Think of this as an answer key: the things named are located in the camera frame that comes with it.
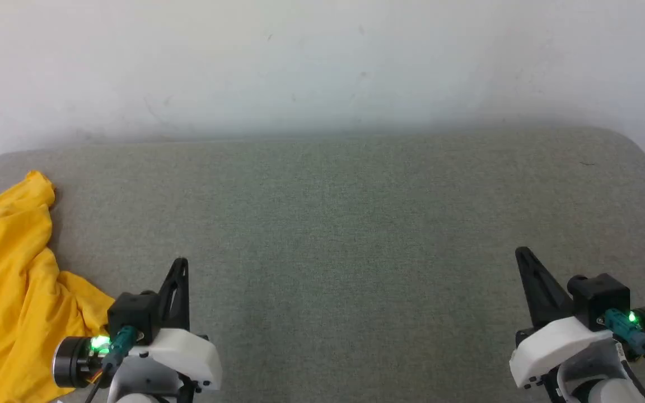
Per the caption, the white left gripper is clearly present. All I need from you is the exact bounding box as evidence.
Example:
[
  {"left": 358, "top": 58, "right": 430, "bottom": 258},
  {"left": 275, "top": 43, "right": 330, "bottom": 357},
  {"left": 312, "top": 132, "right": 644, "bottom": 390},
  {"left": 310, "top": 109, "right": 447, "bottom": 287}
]
[{"left": 125, "top": 257, "right": 223, "bottom": 403}]

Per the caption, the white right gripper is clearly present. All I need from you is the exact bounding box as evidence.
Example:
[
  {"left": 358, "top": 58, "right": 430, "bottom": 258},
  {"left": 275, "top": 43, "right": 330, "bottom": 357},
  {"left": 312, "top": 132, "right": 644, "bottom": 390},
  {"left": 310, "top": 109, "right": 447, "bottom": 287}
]
[{"left": 509, "top": 246, "right": 614, "bottom": 391}]

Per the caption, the yellow printed shirt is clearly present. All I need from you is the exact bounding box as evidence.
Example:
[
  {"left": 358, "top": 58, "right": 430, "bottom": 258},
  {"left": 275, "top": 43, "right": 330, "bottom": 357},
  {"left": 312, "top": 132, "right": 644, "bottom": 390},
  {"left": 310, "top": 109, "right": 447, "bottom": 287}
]
[{"left": 0, "top": 170, "right": 116, "bottom": 403}]

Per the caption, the teal left camera connector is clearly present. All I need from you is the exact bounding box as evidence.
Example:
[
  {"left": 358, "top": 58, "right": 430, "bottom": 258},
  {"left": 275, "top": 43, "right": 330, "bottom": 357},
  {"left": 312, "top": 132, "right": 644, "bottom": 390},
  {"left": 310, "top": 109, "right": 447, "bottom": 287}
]
[{"left": 102, "top": 326, "right": 139, "bottom": 367}]

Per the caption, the teal camera connector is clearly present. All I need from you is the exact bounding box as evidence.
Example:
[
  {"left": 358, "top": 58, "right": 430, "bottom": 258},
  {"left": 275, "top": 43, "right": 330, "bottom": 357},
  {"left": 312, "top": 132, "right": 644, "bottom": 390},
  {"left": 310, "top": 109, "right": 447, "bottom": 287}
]
[
  {"left": 102, "top": 326, "right": 139, "bottom": 367},
  {"left": 601, "top": 308, "right": 645, "bottom": 354}
]

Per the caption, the teal right camera connector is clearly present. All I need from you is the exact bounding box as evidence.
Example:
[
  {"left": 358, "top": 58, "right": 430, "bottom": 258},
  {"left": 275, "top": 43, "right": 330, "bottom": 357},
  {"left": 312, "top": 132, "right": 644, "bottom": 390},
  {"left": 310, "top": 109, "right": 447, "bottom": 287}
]
[{"left": 601, "top": 308, "right": 645, "bottom": 354}]

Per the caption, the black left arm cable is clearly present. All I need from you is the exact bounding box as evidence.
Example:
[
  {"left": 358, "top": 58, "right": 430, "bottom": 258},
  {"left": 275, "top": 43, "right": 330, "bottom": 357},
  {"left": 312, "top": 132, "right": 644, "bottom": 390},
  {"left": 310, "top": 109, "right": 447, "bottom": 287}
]
[{"left": 84, "top": 363, "right": 111, "bottom": 403}]

